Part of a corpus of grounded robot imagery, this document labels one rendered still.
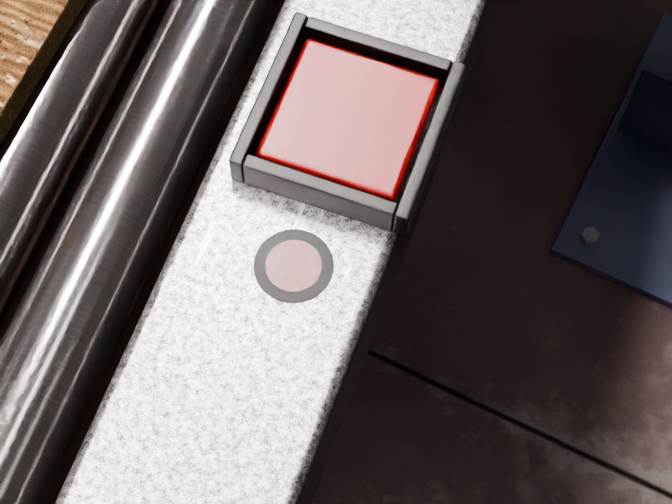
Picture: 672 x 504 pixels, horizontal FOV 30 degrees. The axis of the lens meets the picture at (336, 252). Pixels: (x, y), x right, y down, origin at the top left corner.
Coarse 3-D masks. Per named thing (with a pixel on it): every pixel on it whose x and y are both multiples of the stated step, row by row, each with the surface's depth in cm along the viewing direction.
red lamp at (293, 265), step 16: (288, 240) 50; (272, 256) 50; (288, 256) 50; (304, 256) 50; (272, 272) 50; (288, 272) 50; (304, 272) 50; (320, 272) 50; (288, 288) 49; (304, 288) 49
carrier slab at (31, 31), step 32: (0, 0) 52; (32, 0) 52; (64, 0) 52; (0, 32) 52; (32, 32) 52; (64, 32) 53; (0, 64) 51; (32, 64) 51; (0, 96) 51; (0, 128) 51
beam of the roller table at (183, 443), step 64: (320, 0) 55; (384, 0) 55; (448, 0) 55; (256, 64) 54; (448, 128) 57; (256, 192) 51; (192, 256) 50; (384, 256) 50; (192, 320) 49; (256, 320) 49; (320, 320) 49; (128, 384) 48; (192, 384) 48; (256, 384) 48; (320, 384) 48; (128, 448) 47; (192, 448) 47; (256, 448) 47; (320, 448) 48
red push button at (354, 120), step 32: (320, 64) 52; (352, 64) 52; (384, 64) 52; (288, 96) 51; (320, 96) 51; (352, 96) 51; (384, 96) 51; (416, 96) 51; (288, 128) 51; (320, 128) 51; (352, 128) 51; (384, 128) 51; (416, 128) 51; (288, 160) 50; (320, 160) 50; (352, 160) 50; (384, 160) 50; (384, 192) 50
